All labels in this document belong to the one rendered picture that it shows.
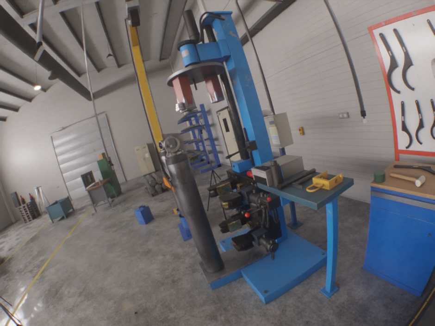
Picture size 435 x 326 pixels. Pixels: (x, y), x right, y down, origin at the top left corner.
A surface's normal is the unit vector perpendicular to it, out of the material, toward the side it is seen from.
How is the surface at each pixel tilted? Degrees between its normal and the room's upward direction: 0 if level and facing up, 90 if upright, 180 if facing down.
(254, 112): 90
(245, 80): 90
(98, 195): 90
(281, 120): 90
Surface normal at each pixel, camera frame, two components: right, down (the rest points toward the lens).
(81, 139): 0.32, 0.09
